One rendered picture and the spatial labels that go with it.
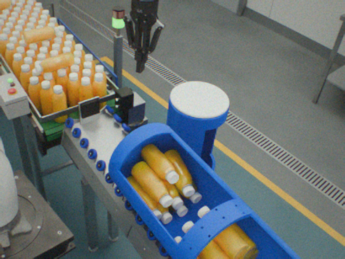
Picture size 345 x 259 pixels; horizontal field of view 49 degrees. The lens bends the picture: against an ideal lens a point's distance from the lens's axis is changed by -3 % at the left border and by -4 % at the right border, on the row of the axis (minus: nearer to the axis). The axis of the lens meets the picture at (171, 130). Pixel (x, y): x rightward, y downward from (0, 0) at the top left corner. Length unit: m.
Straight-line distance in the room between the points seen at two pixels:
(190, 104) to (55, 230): 0.86
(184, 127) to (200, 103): 0.13
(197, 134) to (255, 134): 1.59
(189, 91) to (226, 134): 1.44
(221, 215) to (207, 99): 0.83
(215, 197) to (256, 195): 1.50
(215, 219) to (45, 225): 0.53
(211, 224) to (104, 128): 0.86
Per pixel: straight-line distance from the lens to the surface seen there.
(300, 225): 2.82
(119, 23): 2.09
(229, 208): 1.14
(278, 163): 3.16
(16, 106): 1.76
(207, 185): 1.41
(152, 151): 1.38
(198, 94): 1.86
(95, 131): 1.79
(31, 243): 1.26
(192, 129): 1.77
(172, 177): 1.30
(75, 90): 1.89
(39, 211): 1.33
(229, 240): 1.16
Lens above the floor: 2.11
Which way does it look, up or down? 41 degrees down
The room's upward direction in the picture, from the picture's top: 7 degrees clockwise
